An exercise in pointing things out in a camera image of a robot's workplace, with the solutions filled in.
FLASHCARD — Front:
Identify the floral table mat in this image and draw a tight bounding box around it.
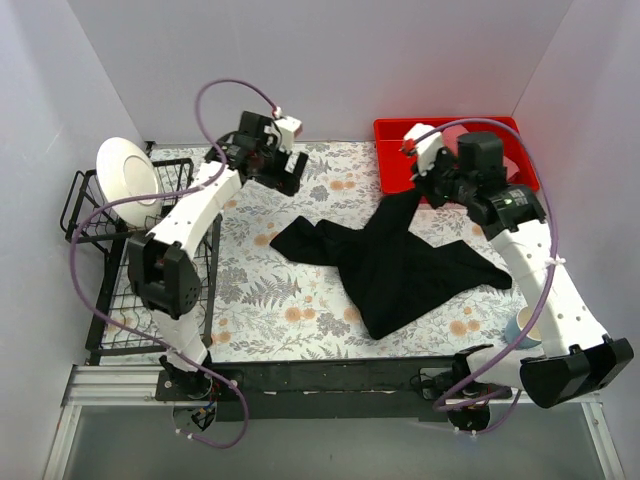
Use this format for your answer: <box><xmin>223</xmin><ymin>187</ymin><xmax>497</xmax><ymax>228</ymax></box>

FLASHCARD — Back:
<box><xmin>102</xmin><ymin>141</ymin><xmax>546</xmax><ymax>362</ymax></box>

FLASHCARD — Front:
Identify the blue ceramic mug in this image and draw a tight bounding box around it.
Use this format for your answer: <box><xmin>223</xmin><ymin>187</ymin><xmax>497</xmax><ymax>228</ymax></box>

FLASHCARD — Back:
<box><xmin>504</xmin><ymin>306</ymin><xmax>541</xmax><ymax>350</ymax></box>

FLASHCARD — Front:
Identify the red plastic bin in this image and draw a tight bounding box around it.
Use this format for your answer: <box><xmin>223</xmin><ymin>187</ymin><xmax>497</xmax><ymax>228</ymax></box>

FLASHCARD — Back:
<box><xmin>373</xmin><ymin>117</ymin><xmax>539</xmax><ymax>194</ymax></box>

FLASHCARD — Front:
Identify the black wire dish rack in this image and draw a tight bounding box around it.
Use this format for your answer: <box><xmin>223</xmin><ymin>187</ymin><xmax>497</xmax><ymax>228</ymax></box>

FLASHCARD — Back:
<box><xmin>59</xmin><ymin>158</ymin><xmax>221</xmax><ymax>365</ymax></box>

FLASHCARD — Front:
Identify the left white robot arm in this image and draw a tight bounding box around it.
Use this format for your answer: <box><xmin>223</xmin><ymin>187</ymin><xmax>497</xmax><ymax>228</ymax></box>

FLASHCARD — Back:
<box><xmin>128</xmin><ymin>111</ymin><xmax>308</xmax><ymax>400</ymax></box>

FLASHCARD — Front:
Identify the white ceramic plate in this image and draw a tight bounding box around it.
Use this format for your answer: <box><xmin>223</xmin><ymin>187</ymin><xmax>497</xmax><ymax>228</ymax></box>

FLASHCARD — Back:
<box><xmin>96</xmin><ymin>137</ymin><xmax>162</xmax><ymax>228</ymax></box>

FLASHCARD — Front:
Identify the aluminium frame rail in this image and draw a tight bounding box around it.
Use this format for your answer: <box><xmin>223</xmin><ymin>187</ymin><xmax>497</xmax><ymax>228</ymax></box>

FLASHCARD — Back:
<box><xmin>62</xmin><ymin>365</ymin><xmax>167</xmax><ymax>407</ymax></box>

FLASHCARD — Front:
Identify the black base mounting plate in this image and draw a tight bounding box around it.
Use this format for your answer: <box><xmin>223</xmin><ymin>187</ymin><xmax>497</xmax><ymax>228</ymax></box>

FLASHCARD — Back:
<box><xmin>154</xmin><ymin>357</ymin><xmax>521</xmax><ymax>426</ymax></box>

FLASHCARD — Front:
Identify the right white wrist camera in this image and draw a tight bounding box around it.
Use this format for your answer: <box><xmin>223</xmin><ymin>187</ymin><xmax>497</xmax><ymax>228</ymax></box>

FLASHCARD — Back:
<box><xmin>401</xmin><ymin>123</ymin><xmax>444</xmax><ymax>176</ymax></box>

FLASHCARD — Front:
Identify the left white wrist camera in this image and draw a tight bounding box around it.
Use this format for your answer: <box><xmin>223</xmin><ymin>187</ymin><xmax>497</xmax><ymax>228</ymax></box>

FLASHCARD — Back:
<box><xmin>273</xmin><ymin>116</ymin><xmax>303</xmax><ymax>153</ymax></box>

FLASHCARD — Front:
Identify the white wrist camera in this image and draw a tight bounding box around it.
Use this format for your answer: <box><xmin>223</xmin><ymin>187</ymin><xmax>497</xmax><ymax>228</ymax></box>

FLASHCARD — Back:
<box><xmin>273</xmin><ymin>116</ymin><xmax>303</xmax><ymax>153</ymax></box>
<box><xmin>401</xmin><ymin>123</ymin><xmax>444</xmax><ymax>176</ymax></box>

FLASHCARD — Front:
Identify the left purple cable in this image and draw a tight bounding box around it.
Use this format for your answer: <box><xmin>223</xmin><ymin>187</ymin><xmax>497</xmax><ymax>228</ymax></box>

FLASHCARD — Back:
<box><xmin>69</xmin><ymin>78</ymin><xmax>284</xmax><ymax>450</ymax></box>

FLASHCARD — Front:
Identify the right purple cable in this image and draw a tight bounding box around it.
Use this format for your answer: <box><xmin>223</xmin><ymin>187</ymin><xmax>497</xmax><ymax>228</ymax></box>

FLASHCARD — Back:
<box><xmin>399</xmin><ymin>117</ymin><xmax>566</xmax><ymax>437</ymax></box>

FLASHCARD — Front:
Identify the purple cable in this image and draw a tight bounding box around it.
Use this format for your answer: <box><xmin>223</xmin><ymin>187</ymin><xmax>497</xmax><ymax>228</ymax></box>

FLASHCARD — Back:
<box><xmin>399</xmin><ymin>117</ymin><xmax>566</xmax><ymax>437</ymax></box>
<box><xmin>69</xmin><ymin>78</ymin><xmax>284</xmax><ymax>450</ymax></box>

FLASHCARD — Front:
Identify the black t shirt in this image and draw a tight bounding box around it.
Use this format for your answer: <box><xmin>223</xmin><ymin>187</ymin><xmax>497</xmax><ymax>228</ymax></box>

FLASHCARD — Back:
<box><xmin>270</xmin><ymin>190</ymin><xmax>512</xmax><ymax>340</ymax></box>

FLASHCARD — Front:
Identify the rolled pink t shirt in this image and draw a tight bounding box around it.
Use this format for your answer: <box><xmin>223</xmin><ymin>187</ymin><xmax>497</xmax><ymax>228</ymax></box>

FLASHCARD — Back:
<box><xmin>442</xmin><ymin>125</ymin><xmax>519</xmax><ymax>180</ymax></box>

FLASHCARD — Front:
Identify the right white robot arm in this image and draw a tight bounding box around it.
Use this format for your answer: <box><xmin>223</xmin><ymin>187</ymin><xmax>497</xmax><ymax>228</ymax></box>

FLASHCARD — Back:
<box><xmin>403</xmin><ymin>125</ymin><xmax>634</xmax><ymax>410</ymax></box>

